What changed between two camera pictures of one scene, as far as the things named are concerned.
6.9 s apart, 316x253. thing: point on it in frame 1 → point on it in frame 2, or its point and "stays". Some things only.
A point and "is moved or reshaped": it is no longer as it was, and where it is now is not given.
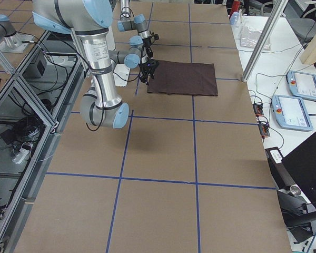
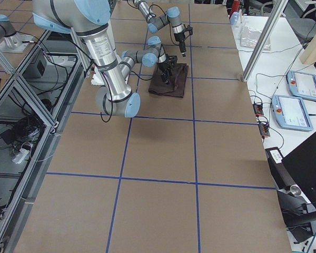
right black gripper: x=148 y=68 → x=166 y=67
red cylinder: x=236 y=6 stays
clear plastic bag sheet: x=250 y=38 stays
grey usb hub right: x=263 y=130 stays
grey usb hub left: x=258 y=109 stays
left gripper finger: x=150 y=53 → x=183 y=48
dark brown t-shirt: x=176 y=77 is moved or reshaped
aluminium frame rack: x=29 y=108 stays
